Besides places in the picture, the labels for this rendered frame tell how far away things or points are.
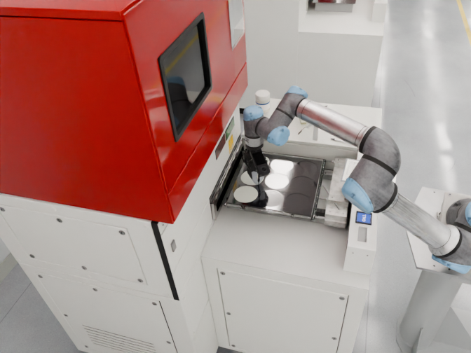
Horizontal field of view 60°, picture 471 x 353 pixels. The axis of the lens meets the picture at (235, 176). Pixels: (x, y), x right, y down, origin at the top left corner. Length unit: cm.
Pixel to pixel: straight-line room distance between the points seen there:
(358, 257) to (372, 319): 98
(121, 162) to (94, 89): 21
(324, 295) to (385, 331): 87
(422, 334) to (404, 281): 44
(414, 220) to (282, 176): 62
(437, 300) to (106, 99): 161
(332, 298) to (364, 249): 25
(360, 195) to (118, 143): 71
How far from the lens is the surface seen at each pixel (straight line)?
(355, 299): 159
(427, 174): 333
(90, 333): 212
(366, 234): 149
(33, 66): 104
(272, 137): 144
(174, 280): 140
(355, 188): 127
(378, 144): 130
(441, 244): 148
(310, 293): 160
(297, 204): 165
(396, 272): 264
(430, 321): 217
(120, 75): 91
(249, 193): 169
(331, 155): 188
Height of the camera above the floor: 207
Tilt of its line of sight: 41 degrees down
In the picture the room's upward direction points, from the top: 5 degrees counter-clockwise
